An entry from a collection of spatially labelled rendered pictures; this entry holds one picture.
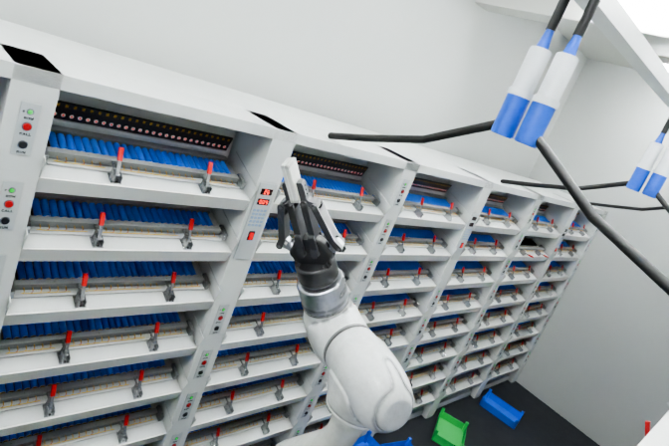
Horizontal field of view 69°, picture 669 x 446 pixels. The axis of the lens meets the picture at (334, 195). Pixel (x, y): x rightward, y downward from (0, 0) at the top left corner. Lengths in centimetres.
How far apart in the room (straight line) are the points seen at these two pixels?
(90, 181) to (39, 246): 20
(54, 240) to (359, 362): 90
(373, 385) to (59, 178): 90
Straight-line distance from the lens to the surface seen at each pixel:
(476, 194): 265
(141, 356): 175
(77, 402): 183
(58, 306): 154
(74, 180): 135
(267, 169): 157
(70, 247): 144
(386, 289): 239
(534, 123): 133
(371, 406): 81
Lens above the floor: 196
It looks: 13 degrees down
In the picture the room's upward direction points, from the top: 22 degrees clockwise
